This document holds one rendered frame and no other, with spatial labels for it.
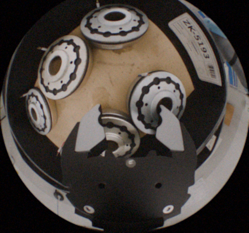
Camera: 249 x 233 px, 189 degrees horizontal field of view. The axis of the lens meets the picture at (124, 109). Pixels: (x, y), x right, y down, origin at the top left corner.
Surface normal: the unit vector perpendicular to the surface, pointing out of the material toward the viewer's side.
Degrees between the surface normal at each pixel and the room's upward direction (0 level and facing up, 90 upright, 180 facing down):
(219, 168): 90
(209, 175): 90
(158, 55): 0
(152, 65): 0
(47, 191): 90
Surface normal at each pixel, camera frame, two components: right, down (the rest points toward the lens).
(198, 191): -0.68, -0.65
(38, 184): 0.72, -0.67
